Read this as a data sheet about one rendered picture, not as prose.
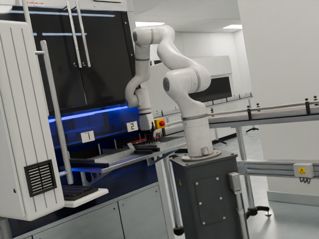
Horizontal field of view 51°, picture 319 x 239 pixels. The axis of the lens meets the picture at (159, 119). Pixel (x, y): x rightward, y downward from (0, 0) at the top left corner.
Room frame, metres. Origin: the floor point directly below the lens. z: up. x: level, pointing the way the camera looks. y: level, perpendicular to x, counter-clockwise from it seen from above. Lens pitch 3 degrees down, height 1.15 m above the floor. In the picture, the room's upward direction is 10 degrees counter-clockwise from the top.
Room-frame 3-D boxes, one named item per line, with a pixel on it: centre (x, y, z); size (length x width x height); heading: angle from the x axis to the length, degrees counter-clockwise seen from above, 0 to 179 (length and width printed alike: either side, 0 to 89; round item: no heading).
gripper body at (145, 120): (2.10, 0.08, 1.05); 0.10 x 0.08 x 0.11; 41
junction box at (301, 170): (2.31, -0.93, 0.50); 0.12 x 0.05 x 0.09; 41
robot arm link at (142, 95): (2.10, 0.08, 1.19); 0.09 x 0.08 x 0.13; 115
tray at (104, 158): (1.95, 0.39, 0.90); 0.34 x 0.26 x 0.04; 41
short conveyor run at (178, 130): (2.72, -0.11, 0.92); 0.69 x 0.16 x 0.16; 131
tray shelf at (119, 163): (2.01, 0.21, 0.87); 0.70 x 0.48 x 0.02; 131
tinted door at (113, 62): (2.19, 0.26, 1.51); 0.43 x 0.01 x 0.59; 131
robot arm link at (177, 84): (1.56, -0.14, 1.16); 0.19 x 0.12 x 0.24; 115
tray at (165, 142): (2.09, 0.05, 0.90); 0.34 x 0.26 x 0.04; 41
